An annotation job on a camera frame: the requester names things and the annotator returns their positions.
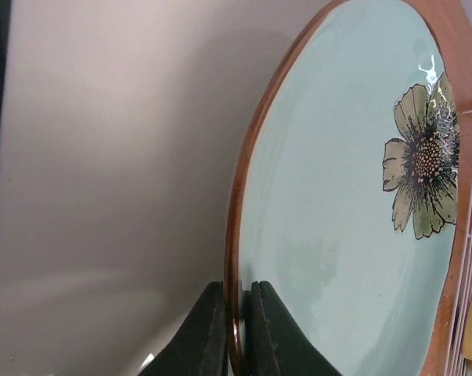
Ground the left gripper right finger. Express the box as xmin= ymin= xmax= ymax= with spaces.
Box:
xmin=247 ymin=281 xmax=340 ymax=376

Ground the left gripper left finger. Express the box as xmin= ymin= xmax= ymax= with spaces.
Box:
xmin=139 ymin=282 xmax=229 ymax=376

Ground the green flower plate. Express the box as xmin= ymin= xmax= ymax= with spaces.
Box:
xmin=225 ymin=1 xmax=460 ymax=375

